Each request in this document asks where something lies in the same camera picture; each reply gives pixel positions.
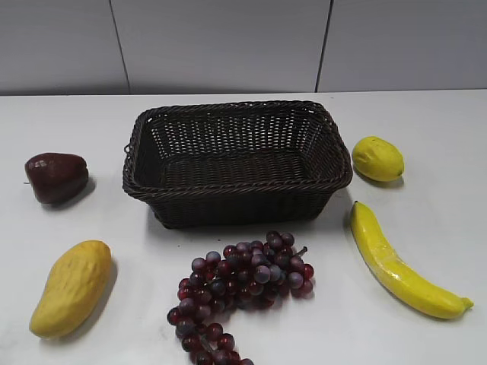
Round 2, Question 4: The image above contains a purple grape bunch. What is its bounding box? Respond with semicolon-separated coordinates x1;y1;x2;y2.
167;230;314;364

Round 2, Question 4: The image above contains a dark woven wicker basket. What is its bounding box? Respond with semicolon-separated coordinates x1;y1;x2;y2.
123;100;353;229

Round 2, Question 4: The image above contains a dark red wax apple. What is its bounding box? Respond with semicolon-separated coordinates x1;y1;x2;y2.
24;152;89;205

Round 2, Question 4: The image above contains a yellow mango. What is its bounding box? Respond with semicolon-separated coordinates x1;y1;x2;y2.
29;240;112;338

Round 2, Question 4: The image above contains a yellow plastic banana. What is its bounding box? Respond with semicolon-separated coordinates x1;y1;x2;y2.
349;202;474;319

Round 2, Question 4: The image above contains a yellow lemon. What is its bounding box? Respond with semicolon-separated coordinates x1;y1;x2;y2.
352;136;405;183

